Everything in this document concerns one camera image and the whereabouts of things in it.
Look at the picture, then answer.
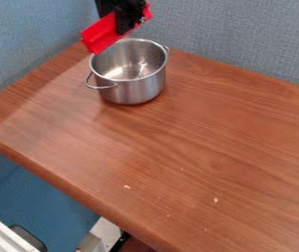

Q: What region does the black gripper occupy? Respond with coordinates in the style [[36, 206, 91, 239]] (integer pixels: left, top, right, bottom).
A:
[[95, 0, 147, 35]]

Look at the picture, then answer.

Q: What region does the red object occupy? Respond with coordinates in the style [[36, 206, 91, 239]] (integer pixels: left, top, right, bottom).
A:
[[82, 0, 153, 54]]

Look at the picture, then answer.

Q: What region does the white table leg bracket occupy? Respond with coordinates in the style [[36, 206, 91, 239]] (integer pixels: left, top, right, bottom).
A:
[[77, 218, 122, 252]]

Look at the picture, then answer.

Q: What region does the black box on floor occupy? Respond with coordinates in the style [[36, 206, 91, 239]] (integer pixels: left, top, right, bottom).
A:
[[10, 224, 48, 252]]

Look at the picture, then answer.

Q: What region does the silver metal pot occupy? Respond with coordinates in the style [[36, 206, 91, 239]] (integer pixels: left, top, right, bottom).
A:
[[86, 38, 172, 105]]

